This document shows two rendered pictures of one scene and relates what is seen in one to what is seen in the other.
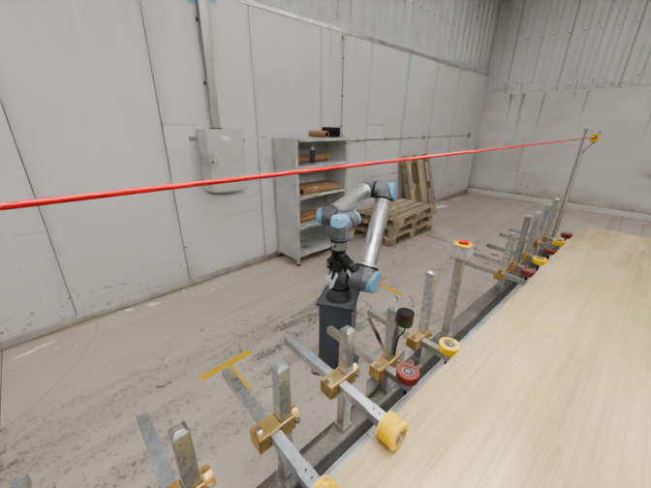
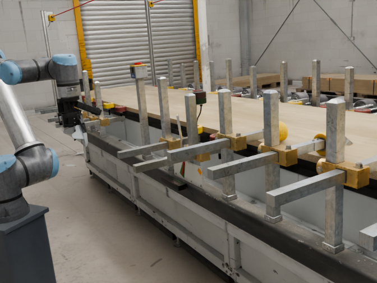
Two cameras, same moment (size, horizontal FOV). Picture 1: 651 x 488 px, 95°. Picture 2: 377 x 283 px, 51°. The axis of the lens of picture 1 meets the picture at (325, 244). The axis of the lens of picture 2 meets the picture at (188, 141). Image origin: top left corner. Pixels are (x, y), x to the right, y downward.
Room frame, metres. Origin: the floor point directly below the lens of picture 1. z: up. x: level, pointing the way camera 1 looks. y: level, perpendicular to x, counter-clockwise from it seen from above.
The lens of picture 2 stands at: (0.60, 1.38, 1.32)
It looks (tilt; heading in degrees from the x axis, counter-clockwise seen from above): 14 degrees down; 282
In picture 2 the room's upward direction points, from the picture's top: 4 degrees counter-clockwise
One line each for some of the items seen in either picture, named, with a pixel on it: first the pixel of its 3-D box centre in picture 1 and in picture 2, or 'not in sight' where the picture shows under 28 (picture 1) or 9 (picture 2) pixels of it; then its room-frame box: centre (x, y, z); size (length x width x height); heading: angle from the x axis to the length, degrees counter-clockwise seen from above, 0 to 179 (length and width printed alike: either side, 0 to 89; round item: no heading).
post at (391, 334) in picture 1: (388, 357); (193, 147); (0.93, -0.26, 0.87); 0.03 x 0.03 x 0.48; 42
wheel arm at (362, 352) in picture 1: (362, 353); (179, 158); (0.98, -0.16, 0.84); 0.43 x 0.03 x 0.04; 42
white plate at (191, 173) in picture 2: (386, 372); (187, 171); (0.97, -0.26, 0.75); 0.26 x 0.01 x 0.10; 132
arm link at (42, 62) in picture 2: (348, 220); (47, 68); (1.49, -0.12, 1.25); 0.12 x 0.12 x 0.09; 61
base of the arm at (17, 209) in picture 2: (339, 289); (6, 204); (1.80, -0.10, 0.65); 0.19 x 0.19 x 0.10
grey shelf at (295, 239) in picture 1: (312, 198); not in sight; (3.94, 0.18, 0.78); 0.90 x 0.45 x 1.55; 134
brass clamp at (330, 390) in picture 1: (340, 378); (230, 140); (0.75, -0.06, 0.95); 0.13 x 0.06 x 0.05; 132
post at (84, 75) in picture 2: (519, 247); (88, 102); (1.94, -1.36, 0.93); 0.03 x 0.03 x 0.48; 42
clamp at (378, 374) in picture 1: (385, 364); (197, 152); (0.91, -0.24, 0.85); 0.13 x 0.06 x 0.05; 132
